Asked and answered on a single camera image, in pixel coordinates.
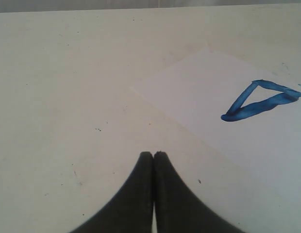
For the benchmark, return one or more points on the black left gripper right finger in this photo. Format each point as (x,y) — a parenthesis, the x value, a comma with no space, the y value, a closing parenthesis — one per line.
(177,208)

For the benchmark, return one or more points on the white paper sheet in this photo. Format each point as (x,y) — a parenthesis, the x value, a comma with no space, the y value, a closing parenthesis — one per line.
(199,89)

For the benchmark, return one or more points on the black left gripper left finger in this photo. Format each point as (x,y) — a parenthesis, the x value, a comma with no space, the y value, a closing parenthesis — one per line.
(131,209)

